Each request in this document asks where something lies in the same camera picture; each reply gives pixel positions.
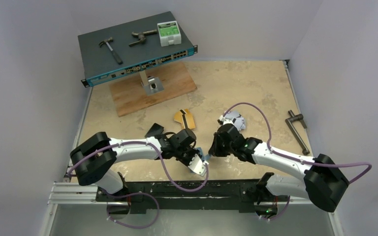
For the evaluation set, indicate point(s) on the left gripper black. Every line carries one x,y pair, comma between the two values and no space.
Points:
193,153

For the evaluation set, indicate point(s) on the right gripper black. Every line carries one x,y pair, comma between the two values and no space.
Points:
217,145

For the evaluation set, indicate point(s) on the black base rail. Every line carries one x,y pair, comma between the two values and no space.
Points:
242,195

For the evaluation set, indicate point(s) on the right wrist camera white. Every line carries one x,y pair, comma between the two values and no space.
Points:
222,120

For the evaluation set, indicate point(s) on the metal door lever handle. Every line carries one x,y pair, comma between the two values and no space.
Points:
290,123

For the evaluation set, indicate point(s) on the gold credit card stack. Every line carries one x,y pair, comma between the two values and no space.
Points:
185,118

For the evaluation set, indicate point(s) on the white green electrical module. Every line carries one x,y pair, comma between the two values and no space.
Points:
169,33

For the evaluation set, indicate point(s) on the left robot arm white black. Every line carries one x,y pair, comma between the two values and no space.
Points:
92,160

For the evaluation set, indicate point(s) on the blue card holder wallet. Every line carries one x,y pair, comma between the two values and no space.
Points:
204,157

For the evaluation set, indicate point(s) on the aluminium frame rail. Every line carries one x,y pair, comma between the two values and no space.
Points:
74,211

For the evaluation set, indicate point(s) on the bronze door handle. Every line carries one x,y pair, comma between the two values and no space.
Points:
141,36

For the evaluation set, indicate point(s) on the metal stand bracket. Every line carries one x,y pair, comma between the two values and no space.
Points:
151,85

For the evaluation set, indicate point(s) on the black credit card stack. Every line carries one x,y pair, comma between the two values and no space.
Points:
154,130

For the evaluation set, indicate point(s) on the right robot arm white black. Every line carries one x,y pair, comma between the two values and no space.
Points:
317,179

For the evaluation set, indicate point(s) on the small hammer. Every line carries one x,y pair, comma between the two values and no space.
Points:
114,54

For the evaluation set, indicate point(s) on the network switch grey teal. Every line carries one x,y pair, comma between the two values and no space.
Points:
99,65

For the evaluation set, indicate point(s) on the wooden board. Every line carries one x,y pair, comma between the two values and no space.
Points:
129,96

